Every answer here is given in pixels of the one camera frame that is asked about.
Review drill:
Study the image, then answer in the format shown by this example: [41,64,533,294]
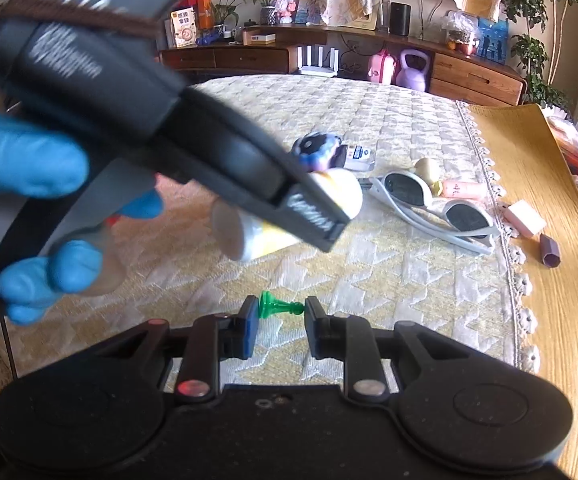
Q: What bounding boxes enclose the wooden cabinet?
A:
[158,24,527,107]

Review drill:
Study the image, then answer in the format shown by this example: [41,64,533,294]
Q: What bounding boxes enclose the pink tube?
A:
[434,178,487,200]

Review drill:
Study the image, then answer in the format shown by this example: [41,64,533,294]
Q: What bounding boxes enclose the yellow and white bottle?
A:
[211,167,365,263]

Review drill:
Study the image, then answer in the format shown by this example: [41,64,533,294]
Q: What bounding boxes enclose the person's left hand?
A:
[0,112,166,324]

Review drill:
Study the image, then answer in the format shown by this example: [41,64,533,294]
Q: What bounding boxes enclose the orange box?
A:
[185,0,216,31]

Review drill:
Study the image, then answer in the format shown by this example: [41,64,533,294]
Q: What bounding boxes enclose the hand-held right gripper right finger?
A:
[303,296,451,405]

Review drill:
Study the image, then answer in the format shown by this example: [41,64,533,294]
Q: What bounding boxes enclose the tall green plant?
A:
[502,0,578,111]

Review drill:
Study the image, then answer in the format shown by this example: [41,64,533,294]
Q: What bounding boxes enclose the green chess pawn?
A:
[260,291,304,321]

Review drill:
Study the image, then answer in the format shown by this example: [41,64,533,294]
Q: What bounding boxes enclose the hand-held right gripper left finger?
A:
[119,296,261,405]

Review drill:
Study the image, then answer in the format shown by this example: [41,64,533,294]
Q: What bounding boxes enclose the purple kettlebell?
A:
[395,49,432,92]

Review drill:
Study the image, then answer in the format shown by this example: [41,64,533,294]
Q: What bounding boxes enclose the purple and blue toy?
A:
[291,131,350,173]

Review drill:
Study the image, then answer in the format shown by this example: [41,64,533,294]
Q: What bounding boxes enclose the white router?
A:
[295,45,341,78]

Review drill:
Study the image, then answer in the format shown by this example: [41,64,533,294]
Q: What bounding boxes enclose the small blue white box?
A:
[344,145,376,172]

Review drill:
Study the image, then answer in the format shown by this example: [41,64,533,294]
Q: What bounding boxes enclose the plastic bag with fruit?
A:
[440,10,482,56]

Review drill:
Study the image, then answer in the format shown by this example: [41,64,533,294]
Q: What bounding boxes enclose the blue photo frame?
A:
[475,17,511,63]

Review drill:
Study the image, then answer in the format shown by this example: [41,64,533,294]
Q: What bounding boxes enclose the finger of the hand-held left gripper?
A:
[268,177,354,255]

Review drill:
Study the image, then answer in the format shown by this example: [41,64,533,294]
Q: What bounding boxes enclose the white sunglasses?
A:
[366,170,502,256]

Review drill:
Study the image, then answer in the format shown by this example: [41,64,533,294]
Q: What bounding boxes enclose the black speaker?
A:
[390,2,412,37]

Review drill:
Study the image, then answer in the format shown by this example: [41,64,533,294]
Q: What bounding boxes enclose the cream garlic toy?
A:
[413,157,442,196]

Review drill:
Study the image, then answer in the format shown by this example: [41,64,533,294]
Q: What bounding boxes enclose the white flat box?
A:
[241,27,277,47]

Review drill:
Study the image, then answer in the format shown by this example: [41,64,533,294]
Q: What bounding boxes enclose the printed snack box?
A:
[170,7,201,49]

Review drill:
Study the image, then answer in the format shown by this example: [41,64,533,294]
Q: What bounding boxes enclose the pink block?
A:
[503,199,547,237]

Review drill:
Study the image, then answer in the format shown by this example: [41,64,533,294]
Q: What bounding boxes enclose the small leafy plant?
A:
[211,0,242,36]

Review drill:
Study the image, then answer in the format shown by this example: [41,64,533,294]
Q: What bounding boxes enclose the brown hexagonal tube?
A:
[539,232,562,270]

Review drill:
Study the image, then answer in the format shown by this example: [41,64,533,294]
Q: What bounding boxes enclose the white quilted tablecloth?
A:
[0,75,542,396]

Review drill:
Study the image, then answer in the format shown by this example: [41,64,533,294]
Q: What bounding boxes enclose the pink small case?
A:
[367,49,400,85]

